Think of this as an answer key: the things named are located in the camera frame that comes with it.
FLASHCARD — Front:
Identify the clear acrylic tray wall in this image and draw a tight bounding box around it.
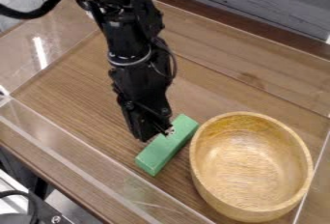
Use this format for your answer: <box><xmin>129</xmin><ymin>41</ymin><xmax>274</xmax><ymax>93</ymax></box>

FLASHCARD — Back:
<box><xmin>0</xmin><ymin>0</ymin><xmax>330</xmax><ymax>224</ymax></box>

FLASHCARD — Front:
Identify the green rectangular block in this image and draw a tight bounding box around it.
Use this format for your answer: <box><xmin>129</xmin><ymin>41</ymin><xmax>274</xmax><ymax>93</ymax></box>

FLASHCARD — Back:
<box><xmin>135</xmin><ymin>114</ymin><xmax>200</xmax><ymax>177</ymax></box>

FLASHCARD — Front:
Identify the black cable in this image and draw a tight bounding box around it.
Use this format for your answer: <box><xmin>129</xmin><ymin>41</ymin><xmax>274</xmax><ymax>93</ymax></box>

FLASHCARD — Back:
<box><xmin>0</xmin><ymin>190</ymin><xmax>41</xmax><ymax>224</ymax></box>

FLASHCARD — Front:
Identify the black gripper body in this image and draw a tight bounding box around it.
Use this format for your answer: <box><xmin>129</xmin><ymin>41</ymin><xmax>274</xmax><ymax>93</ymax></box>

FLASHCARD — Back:
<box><xmin>110</xmin><ymin>38</ymin><xmax>178</xmax><ymax>119</ymax></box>

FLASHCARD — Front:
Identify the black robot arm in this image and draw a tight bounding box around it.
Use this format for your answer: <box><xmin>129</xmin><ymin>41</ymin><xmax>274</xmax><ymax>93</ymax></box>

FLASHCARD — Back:
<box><xmin>0</xmin><ymin>0</ymin><xmax>178</xmax><ymax>142</ymax></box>

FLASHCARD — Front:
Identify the brown wooden bowl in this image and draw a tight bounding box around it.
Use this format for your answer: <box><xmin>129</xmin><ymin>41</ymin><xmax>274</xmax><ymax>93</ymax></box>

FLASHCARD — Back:
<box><xmin>190</xmin><ymin>111</ymin><xmax>313</xmax><ymax>223</ymax></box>

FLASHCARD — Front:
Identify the clear acrylic corner bracket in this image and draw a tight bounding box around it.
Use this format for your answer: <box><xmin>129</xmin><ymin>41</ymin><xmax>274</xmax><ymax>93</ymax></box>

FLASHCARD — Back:
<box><xmin>86</xmin><ymin>11</ymin><xmax>94</xmax><ymax>19</ymax></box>

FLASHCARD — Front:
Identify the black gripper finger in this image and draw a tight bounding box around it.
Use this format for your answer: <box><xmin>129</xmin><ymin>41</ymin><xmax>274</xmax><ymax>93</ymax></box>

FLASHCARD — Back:
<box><xmin>122</xmin><ymin>103</ymin><xmax>159</xmax><ymax>142</ymax></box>
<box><xmin>137</xmin><ymin>102</ymin><xmax>174</xmax><ymax>136</ymax></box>

